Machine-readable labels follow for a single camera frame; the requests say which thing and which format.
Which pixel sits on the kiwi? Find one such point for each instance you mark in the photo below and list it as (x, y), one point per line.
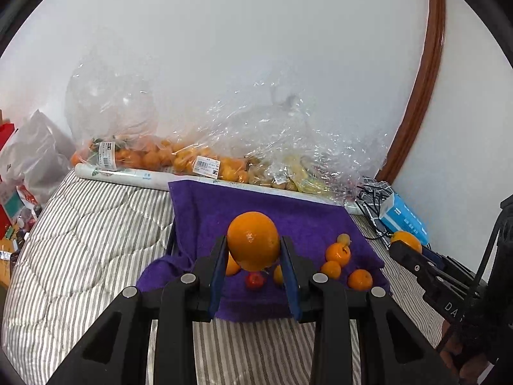
(343, 239)

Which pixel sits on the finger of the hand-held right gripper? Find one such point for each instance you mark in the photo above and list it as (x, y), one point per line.
(425, 274)
(435, 258)

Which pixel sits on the purple towel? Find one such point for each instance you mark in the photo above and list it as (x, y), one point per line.
(248, 204)

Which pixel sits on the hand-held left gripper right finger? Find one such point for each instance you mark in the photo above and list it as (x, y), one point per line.
(291, 284)

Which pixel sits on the wooden door frame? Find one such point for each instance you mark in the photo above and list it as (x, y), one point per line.
(425, 68)

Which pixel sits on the blue tissue box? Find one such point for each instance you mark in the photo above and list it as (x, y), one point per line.
(404, 216)

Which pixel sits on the white paper roll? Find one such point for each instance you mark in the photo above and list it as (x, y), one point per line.
(120, 174)

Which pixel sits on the wooden nightstand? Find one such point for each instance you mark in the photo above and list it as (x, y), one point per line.
(6, 264)

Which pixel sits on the clear bag of oranges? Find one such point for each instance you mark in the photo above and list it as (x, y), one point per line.
(184, 160)

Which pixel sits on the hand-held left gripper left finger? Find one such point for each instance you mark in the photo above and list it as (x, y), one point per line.
(216, 280)

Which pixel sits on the orange with stem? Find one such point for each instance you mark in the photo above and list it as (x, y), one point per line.
(338, 253)

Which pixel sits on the person's right hand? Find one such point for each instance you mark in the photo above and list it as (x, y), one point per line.
(453, 349)

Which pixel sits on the grey plastic bag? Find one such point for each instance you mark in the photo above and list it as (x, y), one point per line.
(36, 156)

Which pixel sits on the clear bag of yellow fruit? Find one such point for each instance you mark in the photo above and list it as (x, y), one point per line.
(308, 180)

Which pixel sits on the teal white box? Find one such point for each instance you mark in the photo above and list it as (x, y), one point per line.
(10, 204)

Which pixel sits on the clear bag of leafy mandarins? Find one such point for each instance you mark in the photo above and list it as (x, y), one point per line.
(120, 154)

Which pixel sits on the group of small bottles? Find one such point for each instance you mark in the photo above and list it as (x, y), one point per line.
(24, 222)

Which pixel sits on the clear bag of kiwis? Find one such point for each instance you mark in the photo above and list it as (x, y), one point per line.
(264, 178)

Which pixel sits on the red tomato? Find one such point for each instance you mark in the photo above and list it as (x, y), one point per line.
(255, 280)

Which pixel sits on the red paper bag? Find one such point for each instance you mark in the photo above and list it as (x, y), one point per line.
(5, 144)

